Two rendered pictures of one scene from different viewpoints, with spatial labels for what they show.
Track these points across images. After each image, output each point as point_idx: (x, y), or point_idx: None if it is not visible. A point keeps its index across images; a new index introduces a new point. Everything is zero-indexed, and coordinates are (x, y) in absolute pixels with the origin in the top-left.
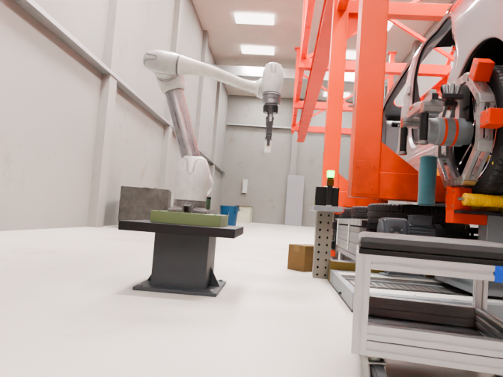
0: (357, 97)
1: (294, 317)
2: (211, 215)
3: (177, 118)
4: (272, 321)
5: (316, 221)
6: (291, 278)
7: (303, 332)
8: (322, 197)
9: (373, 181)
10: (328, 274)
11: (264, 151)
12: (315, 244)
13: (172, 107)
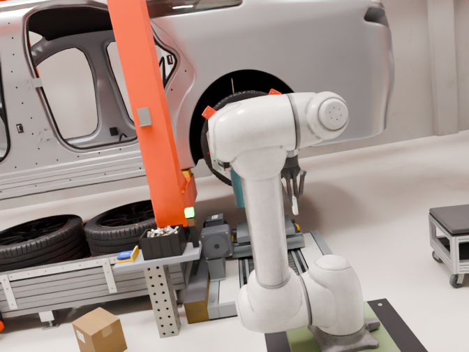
0: (164, 116)
1: (407, 318)
2: (370, 306)
3: (284, 217)
4: (435, 325)
5: (158, 276)
6: (197, 349)
7: (447, 309)
8: (181, 242)
9: (187, 203)
10: (198, 316)
11: (297, 212)
12: (170, 300)
13: (282, 200)
